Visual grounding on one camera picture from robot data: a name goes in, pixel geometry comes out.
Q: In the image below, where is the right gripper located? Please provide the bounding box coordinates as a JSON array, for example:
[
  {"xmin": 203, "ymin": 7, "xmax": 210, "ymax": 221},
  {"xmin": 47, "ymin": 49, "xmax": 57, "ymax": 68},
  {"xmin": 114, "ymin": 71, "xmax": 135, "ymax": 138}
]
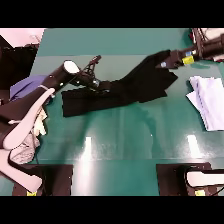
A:
[{"xmin": 155, "ymin": 49, "xmax": 188, "ymax": 70}]

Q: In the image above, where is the black T-shirt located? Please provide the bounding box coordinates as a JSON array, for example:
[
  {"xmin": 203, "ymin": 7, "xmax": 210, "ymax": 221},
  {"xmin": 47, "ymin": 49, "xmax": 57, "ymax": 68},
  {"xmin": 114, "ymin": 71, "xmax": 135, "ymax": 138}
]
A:
[{"xmin": 61, "ymin": 49, "xmax": 179, "ymax": 118}]

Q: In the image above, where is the white garment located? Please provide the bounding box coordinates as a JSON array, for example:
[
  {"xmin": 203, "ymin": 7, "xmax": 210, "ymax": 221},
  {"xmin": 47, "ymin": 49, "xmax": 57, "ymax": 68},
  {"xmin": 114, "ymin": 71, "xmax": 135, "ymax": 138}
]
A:
[{"xmin": 185, "ymin": 75, "xmax": 224, "ymax": 132}]

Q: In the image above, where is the purple garment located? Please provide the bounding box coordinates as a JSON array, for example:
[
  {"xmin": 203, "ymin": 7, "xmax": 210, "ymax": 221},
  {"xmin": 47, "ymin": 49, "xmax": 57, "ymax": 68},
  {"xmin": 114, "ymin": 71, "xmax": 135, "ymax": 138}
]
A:
[{"xmin": 9, "ymin": 74, "xmax": 48, "ymax": 102}]

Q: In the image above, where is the pale pink garment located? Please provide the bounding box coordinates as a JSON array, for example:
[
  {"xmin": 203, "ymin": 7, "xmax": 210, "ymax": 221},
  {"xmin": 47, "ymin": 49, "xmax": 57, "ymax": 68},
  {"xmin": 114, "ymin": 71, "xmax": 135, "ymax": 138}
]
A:
[{"xmin": 9, "ymin": 132, "xmax": 41, "ymax": 165}]

